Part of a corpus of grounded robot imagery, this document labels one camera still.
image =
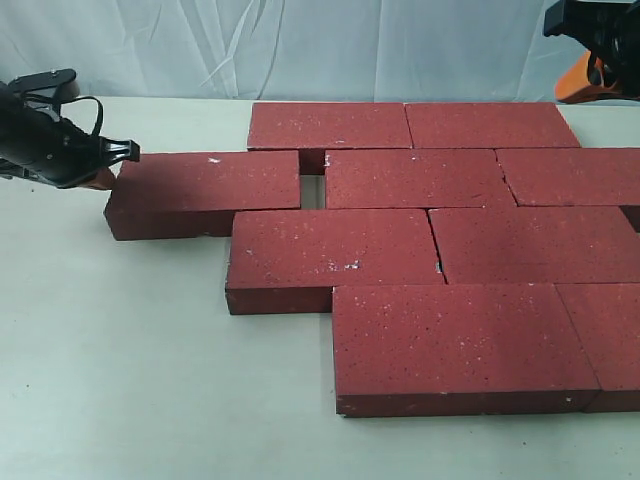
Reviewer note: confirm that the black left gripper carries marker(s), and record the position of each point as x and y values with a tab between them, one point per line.
40	145

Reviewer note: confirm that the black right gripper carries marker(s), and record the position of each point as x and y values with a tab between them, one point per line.
609	69

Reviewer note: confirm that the red brick with white scuffs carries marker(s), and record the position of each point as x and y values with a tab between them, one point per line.
290	261

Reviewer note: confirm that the front large red brick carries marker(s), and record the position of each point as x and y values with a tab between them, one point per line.
441	350

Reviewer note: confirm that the white backdrop sheet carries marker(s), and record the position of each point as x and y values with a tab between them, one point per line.
291	50

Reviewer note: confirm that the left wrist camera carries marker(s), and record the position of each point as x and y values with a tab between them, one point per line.
55	87

